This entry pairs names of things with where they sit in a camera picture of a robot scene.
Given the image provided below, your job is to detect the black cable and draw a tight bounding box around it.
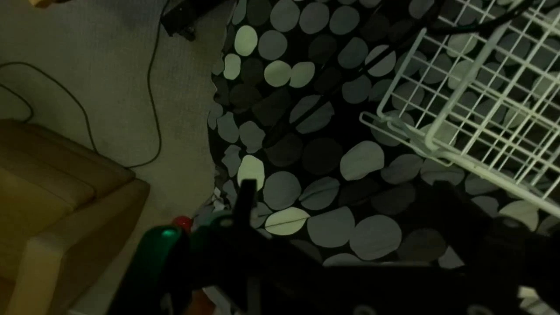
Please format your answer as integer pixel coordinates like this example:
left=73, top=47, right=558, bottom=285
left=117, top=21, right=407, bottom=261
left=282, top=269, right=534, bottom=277
left=0, top=61, right=100, bottom=154
left=125, top=0, right=172, bottom=170
left=0, top=82, right=35, bottom=124

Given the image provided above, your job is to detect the black cloth with grey dots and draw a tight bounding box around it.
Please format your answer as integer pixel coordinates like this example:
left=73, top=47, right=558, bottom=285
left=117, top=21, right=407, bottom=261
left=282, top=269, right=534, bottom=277
left=192, top=0, right=560, bottom=315

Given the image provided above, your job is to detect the beige armchair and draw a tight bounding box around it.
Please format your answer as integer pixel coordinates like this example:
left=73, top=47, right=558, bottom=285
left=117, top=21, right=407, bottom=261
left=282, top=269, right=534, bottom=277
left=0, top=119, right=151, bottom=315

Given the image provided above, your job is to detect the black stand foot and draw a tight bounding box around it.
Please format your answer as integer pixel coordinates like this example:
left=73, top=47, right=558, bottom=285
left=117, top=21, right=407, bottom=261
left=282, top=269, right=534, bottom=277
left=160, top=0, right=229, bottom=42

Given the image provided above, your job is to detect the white wire basket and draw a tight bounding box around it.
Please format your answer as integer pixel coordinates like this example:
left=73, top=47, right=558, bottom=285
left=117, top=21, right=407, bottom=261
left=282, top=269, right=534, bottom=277
left=360, top=0, right=560, bottom=219

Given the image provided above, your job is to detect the red button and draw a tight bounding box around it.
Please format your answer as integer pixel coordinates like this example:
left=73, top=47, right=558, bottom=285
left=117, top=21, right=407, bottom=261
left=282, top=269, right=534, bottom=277
left=172, top=216, right=193, bottom=233

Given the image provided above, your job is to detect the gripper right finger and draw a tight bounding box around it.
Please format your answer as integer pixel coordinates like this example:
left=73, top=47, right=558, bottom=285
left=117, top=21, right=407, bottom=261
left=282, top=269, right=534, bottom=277
left=416, top=181, right=560, bottom=315

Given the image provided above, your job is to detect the black coat hanger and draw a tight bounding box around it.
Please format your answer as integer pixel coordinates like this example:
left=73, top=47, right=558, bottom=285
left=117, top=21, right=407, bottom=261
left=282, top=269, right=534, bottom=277
left=427, top=0, right=536, bottom=36

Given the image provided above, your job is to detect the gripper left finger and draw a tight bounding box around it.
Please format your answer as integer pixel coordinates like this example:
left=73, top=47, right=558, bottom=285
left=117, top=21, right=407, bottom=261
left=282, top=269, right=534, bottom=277
left=191, top=178, right=326, bottom=315

